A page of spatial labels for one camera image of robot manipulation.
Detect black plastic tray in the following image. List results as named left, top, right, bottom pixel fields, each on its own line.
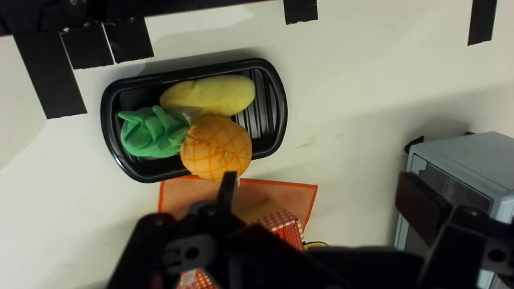
left=100, top=58, right=288, bottom=183

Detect orange woven basket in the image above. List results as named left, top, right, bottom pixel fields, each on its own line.
left=177, top=200, right=304, bottom=289

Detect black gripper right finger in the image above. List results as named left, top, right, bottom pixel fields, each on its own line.
left=395, top=172, right=453, bottom=245

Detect light blue toy oven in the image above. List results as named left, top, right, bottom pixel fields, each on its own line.
left=392, top=130, right=514, bottom=289

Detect stuffed orange pineapple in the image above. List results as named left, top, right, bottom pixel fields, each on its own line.
left=117, top=106, right=252, bottom=181

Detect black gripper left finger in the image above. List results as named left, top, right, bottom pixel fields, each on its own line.
left=215, top=172, right=238, bottom=226

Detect yellow stuffed banana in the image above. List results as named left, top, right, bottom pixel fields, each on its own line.
left=159, top=74, right=257, bottom=115

